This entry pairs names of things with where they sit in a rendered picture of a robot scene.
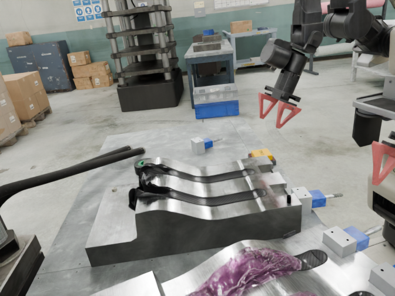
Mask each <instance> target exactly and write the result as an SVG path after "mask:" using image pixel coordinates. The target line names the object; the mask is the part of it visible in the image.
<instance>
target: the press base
mask: <svg viewBox="0 0 395 296"><path fill-rule="evenodd" d="M44 259H45V256H44V254H43V252H42V251H40V252H39V254H38V256H37V257H36V259H35V261H34V263H33V264H32V267H31V268H30V270H29V272H28V274H27V275H26V277H25V279H24V281H23V283H22V285H21V286H20V288H19V290H18V292H17V293H16V296H26V293H27V292H28V290H29V288H30V286H31V284H32V282H33V280H34V278H35V276H36V274H37V272H38V270H39V268H40V266H41V264H42V263H43V261H44Z"/></svg>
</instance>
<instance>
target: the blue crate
mask: <svg viewBox="0 0 395 296"><path fill-rule="evenodd" d="M194 106H195V116H196V119H207V118H214V117H225V116H237V115H239V100H230V101H224V102H213V103H201V104H194Z"/></svg>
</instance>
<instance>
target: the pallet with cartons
mask: <svg viewBox="0 0 395 296"><path fill-rule="evenodd" d="M2 76H3V79H4V81H5V84H6V87H7V90H8V92H9V94H10V97H11V99H12V102H13V104H14V107H15V110H16V112H17V115H18V117H19V120H20V122H21V123H23V124H25V125H26V127H27V129H28V128H33V127H35V126H36V123H35V122H38V121H43V120H44V119H45V118H46V117H45V115H48V114H51V113H52V109H51V107H50V104H49V100H48V97H47V94H46V91H45V89H44V88H43V84H42V81H41V78H40V75H39V72H38V71H34V72H26V73H17V74H11V75H2Z"/></svg>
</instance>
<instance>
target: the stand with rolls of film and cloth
mask: <svg viewBox="0 0 395 296"><path fill-rule="evenodd" d="M387 2H388V0H367V9H369V8H378V7H381V6H383V9H382V14H381V15H376V16H375V17H376V19H382V20H385V18H386V10H387ZM329 3H330V2H322V3H321V7H322V15H323V14H327V5H328V4H329ZM353 46H354V42H352V43H338V44H333V45H325V46H319V47H318V48H317V49H316V52H315V54H314V55H315V56H323V55H331V54H335V53H343V52H351V51H353V50H352V47H353ZM303 71H304V72H307V73H311V74H313V75H319V73H317V72H314V71H313V54H310V61H309V70H308V69H304V70H303Z"/></svg>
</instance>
